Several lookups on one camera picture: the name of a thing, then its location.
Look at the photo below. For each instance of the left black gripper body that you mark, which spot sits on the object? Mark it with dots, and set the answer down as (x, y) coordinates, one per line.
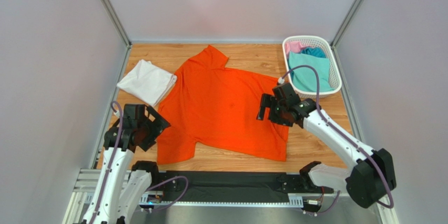
(144, 126)

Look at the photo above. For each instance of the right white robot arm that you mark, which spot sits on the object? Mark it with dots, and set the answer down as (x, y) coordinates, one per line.
(369, 176)

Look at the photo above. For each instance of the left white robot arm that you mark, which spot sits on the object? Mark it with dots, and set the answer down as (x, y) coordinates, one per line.
(112, 181)

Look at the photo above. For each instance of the left aluminium corner post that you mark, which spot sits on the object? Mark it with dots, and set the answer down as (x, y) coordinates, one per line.
(116, 22)

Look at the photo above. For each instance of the white plastic laundry basket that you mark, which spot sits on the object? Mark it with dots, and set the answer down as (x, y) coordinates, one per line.
(334, 75)

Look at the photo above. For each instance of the aluminium frame rail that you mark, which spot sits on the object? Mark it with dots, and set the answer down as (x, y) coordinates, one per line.
(150, 196)

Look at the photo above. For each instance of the teal t-shirt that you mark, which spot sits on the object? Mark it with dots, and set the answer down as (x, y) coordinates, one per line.
(304, 78)

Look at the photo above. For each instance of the aluminium corner post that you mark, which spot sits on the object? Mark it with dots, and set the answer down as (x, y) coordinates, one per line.
(346, 22)
(116, 22)

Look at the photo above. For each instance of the blue t-shirt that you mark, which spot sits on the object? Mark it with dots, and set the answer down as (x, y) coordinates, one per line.
(314, 51)

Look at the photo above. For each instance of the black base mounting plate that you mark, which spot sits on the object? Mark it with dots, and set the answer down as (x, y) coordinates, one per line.
(232, 187)

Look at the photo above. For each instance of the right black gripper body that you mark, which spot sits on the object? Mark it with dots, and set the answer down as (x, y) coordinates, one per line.
(272, 105)

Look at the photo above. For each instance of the folded white t-shirt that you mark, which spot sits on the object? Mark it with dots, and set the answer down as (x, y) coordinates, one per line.
(147, 82)

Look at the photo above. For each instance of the pink t-shirt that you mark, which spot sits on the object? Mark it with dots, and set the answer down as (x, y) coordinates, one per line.
(293, 47)

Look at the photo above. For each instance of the right aluminium corner post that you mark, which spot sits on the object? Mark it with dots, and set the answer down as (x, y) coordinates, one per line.
(346, 22)

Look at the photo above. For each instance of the orange t-shirt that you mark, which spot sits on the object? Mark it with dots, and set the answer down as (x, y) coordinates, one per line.
(217, 106)

